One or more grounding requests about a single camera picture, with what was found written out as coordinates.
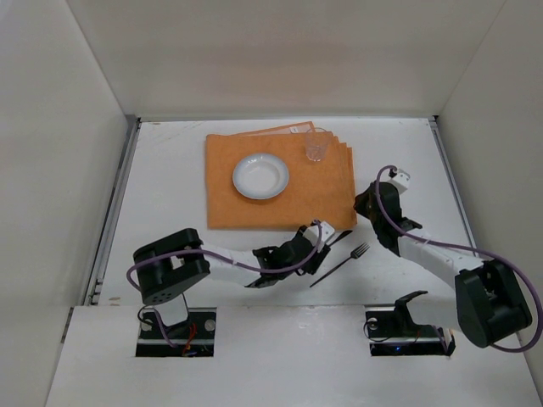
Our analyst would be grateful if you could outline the black knife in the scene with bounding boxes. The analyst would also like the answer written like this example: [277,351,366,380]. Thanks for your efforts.
[329,230,353,247]

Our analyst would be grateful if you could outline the black fork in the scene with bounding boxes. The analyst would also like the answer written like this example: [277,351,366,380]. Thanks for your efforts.
[309,243,370,288]

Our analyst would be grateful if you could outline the orange cloth placemat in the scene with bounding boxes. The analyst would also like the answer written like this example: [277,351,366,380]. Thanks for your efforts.
[205,133,357,230]

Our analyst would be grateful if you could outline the white paper plate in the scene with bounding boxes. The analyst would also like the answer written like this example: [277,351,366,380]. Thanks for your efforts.
[232,153,289,200]

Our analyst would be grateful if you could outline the clear plastic cup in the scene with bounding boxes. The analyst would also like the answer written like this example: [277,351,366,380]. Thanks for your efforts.
[305,127,331,162]

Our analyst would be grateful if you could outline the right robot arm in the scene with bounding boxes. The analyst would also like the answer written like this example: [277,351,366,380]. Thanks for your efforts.
[354,181,542,353]

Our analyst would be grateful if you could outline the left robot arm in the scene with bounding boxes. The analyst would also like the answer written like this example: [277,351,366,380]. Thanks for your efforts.
[126,221,335,332]

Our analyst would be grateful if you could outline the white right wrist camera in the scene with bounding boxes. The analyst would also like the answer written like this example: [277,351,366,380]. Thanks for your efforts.
[388,169,411,195]

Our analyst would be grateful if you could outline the right aluminium table rail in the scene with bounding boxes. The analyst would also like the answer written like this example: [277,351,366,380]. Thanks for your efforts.
[428,115,477,248]

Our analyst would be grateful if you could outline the aluminium table rail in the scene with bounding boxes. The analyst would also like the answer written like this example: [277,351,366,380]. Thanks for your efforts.
[428,115,477,248]
[80,114,141,305]

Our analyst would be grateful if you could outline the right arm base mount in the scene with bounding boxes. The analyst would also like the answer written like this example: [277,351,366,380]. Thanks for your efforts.
[363,290,456,357]

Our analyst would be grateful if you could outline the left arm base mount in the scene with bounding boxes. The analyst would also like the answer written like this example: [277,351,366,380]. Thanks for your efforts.
[135,308,216,358]

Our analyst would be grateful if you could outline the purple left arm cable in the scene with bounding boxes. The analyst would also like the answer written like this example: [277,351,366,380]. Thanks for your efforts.
[126,219,323,348]

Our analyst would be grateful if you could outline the left aluminium table rail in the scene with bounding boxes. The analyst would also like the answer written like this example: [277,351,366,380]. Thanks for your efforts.
[80,114,141,305]

